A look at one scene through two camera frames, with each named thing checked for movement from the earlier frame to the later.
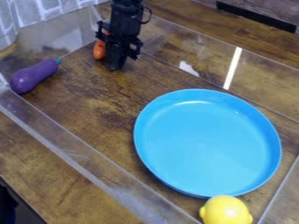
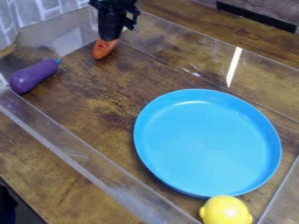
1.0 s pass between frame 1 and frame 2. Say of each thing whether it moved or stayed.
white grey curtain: stayed
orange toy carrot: stayed
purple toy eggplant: stayed
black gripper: moved
